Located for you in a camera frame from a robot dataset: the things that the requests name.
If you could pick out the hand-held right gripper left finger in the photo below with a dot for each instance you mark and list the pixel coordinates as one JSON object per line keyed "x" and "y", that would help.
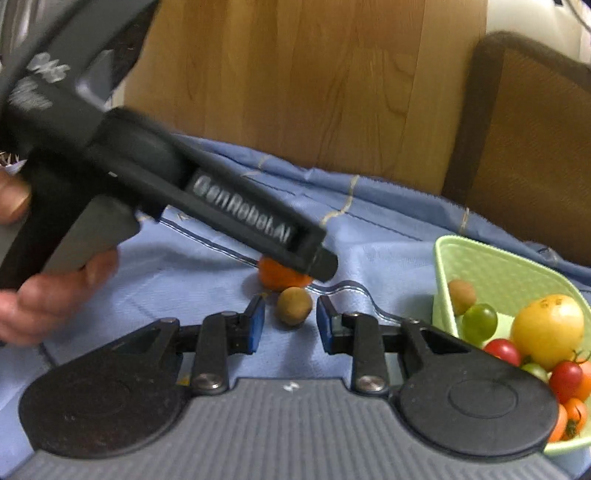
{"x": 256, "y": 321}

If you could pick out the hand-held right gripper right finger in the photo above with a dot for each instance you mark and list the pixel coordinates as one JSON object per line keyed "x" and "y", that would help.
{"x": 325, "y": 323}

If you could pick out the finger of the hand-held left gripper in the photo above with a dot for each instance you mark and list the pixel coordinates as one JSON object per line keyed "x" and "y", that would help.
{"x": 258, "y": 226}

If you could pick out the brown kiwi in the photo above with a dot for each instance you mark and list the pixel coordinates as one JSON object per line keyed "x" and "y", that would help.
{"x": 293, "y": 305}
{"x": 461, "y": 296}

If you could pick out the green round fruit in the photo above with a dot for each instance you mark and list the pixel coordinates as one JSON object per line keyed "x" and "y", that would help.
{"x": 480, "y": 321}

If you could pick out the red cherry tomato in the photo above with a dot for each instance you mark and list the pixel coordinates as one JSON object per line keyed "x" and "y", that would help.
{"x": 503, "y": 351}
{"x": 565, "y": 379}

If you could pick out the green plastic basket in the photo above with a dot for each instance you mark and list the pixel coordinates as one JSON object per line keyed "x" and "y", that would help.
{"x": 498, "y": 272}

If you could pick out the small green tomato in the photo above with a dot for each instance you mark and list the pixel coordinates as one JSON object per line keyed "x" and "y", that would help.
{"x": 535, "y": 371}

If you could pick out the large yellow grapefruit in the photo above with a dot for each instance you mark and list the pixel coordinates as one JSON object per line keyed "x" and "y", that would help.
{"x": 547, "y": 330}

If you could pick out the orange tomato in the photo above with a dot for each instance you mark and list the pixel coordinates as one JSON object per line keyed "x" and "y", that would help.
{"x": 575, "y": 417}

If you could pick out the person's left hand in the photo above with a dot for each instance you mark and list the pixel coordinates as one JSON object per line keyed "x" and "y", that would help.
{"x": 51, "y": 300}

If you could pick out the blue plaid bedsheet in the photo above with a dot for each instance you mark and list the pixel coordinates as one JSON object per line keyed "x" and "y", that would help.
{"x": 392, "y": 258}

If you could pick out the wooden headboard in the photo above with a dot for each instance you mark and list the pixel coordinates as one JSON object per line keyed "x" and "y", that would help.
{"x": 300, "y": 83}

